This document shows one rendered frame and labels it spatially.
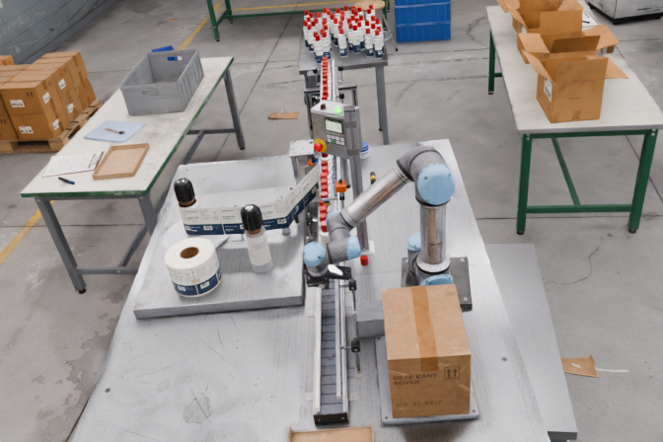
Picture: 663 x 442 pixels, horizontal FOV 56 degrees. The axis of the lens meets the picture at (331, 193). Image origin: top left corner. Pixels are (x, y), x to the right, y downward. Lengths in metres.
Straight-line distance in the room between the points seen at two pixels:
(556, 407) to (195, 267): 1.36
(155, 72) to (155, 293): 2.54
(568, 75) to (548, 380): 1.90
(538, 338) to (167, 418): 1.29
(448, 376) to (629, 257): 2.32
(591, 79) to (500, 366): 1.93
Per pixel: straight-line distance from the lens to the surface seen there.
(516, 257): 2.65
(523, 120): 3.76
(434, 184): 1.95
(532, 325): 2.38
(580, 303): 3.72
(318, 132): 2.45
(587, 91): 3.72
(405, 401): 2.01
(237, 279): 2.58
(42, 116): 6.01
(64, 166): 4.00
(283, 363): 2.29
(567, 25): 4.37
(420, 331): 1.93
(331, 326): 2.31
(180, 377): 2.36
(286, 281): 2.52
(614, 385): 3.36
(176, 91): 4.22
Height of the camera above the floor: 2.52
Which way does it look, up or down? 33 degrees down
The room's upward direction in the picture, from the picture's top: 7 degrees counter-clockwise
